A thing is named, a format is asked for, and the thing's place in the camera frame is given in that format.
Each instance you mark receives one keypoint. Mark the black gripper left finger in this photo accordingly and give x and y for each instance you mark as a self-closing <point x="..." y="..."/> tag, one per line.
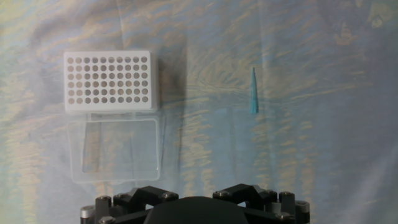
<point x="146" y="196"/>

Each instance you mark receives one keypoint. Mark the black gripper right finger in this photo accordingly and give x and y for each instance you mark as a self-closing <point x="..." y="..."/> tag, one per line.
<point x="245" y="193"/>

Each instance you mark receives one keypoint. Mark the blue pipette tip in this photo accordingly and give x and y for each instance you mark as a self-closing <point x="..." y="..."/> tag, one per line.
<point x="254" y="99"/>

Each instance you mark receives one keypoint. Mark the white pipette tip holder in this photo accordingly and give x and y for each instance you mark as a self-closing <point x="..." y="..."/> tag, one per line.
<point x="109" y="107"/>

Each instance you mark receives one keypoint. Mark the clear plastic box lid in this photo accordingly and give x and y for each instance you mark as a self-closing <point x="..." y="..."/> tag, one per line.
<point x="118" y="149"/>

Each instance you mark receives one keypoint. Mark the light blue table cloth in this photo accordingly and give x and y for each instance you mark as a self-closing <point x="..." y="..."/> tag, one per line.
<point x="295" y="155"/>

